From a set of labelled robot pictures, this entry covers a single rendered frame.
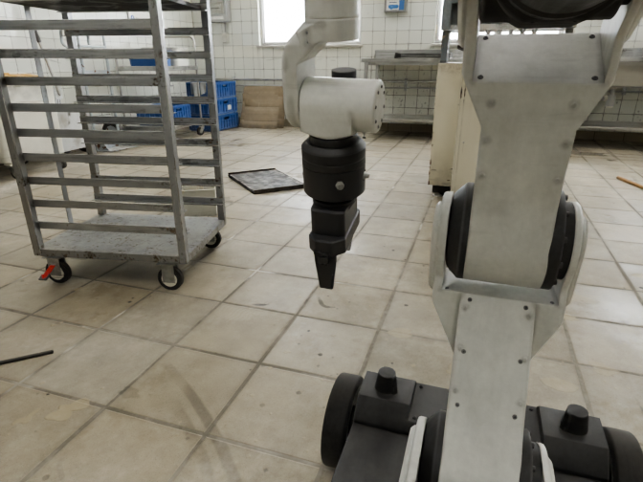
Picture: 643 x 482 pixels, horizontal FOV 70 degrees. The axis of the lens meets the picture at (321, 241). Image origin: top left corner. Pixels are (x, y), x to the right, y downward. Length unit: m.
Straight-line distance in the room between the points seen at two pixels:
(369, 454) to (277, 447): 0.32
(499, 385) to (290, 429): 0.65
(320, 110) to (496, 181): 0.24
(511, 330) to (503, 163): 0.24
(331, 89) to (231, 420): 0.91
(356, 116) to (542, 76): 0.21
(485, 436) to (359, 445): 0.30
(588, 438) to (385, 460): 0.37
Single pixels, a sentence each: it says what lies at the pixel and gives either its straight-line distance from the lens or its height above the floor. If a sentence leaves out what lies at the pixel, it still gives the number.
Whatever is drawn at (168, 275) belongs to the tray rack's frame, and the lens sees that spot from 1.90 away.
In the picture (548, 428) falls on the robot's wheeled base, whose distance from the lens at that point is 1.01.
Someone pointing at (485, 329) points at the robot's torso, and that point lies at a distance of 0.72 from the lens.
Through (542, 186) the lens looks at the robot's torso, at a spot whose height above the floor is 0.70.
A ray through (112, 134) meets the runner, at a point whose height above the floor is 0.60.
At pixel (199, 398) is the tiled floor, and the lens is 1.36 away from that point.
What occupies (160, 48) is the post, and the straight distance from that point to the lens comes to 1.71.
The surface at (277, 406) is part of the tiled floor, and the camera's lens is 1.30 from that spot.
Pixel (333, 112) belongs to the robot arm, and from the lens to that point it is 0.59.
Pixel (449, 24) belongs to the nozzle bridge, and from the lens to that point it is 3.08.
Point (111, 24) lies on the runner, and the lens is 1.82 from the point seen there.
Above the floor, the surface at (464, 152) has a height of 0.43.
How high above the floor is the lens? 0.84
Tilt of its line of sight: 21 degrees down
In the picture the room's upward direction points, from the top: straight up
